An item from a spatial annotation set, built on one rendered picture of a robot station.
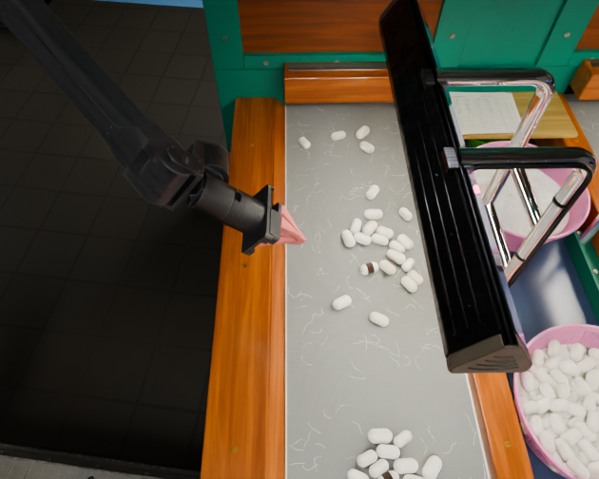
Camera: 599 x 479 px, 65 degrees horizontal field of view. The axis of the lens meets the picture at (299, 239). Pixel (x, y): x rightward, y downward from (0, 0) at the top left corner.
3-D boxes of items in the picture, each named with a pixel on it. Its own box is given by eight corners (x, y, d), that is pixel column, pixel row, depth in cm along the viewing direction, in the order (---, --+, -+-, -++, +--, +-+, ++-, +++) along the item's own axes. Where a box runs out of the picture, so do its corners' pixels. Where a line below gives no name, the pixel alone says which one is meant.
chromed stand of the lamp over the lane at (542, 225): (389, 331, 89) (452, 166, 52) (376, 243, 100) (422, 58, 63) (489, 330, 89) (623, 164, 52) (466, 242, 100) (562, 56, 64)
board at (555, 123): (430, 140, 105) (431, 136, 104) (418, 96, 114) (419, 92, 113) (576, 138, 106) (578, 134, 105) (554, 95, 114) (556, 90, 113)
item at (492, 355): (447, 375, 47) (469, 348, 41) (377, 25, 82) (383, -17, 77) (527, 373, 47) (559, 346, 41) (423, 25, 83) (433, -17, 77)
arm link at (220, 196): (179, 213, 67) (200, 187, 64) (182, 182, 72) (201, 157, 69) (220, 231, 71) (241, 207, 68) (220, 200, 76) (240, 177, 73)
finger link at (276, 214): (316, 220, 78) (271, 197, 73) (317, 257, 74) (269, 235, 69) (290, 239, 82) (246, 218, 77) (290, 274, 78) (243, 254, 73)
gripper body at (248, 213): (278, 187, 76) (239, 167, 72) (276, 239, 70) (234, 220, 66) (254, 207, 80) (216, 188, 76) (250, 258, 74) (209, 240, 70)
